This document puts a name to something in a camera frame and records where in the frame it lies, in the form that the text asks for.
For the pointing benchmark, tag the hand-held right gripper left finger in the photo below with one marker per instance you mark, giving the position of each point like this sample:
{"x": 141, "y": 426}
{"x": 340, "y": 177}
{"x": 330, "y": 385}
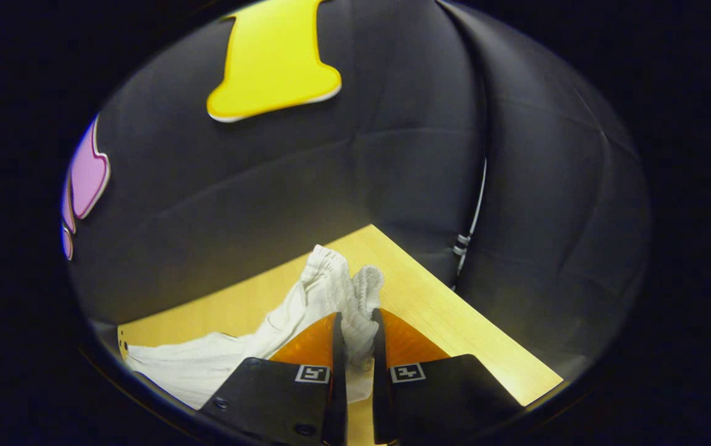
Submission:
{"x": 338, "y": 384}

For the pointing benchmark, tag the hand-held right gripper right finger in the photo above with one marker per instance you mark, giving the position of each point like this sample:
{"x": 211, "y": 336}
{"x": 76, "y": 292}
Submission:
{"x": 379, "y": 396}

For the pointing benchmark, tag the white jeans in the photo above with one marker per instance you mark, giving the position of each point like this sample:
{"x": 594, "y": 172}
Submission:
{"x": 207, "y": 365}

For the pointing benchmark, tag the black backdrop cloth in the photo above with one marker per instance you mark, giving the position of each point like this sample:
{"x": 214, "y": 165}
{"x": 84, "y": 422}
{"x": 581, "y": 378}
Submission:
{"x": 331, "y": 186}

